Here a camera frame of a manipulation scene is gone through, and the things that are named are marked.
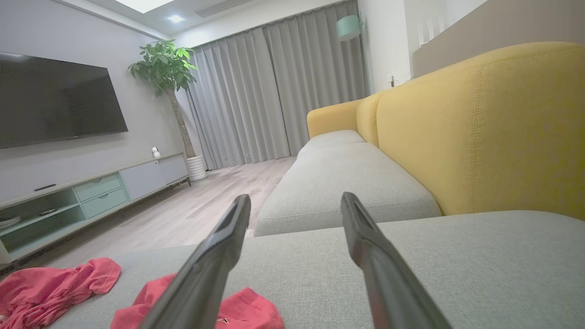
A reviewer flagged teal shade floor lamp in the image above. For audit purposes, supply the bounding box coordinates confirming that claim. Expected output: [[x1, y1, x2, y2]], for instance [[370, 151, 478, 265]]
[[336, 13, 372, 99]]

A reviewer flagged red jersey with number print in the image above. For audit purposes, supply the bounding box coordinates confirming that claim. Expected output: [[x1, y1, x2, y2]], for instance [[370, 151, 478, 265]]
[[0, 257, 122, 329]]

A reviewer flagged yellow and grey sofa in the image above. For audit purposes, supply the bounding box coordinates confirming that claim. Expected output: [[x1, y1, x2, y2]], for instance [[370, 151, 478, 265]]
[[306, 41, 585, 221]]

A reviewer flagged black flat screen television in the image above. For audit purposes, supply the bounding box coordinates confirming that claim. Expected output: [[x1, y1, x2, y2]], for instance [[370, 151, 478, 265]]
[[0, 52, 129, 149]]

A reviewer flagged low teal and white cabinet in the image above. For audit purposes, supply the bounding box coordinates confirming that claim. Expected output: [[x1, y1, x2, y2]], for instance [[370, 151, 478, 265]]
[[0, 153, 192, 265]]

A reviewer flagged white ribbed plant pot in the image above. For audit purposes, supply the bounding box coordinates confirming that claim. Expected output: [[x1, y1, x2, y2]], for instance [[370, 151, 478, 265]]
[[186, 154, 208, 182]]

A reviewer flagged grey sofa seat cushion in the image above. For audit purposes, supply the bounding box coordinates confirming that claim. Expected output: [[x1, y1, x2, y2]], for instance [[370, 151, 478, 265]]
[[297, 130, 366, 158], [254, 143, 442, 237]]

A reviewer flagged green leafy indoor tree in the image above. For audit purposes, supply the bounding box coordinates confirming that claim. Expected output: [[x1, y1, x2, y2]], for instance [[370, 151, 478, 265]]
[[127, 40, 200, 159]]

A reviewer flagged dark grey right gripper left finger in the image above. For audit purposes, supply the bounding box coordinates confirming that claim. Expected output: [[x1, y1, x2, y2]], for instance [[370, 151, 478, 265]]
[[137, 194, 252, 329]]

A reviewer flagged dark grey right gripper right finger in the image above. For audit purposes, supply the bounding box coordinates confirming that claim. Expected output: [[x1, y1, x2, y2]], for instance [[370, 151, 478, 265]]
[[341, 192, 453, 329]]

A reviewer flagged red garment with white trim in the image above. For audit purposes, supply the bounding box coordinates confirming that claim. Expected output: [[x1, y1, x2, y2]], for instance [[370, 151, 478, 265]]
[[110, 273, 285, 329]]

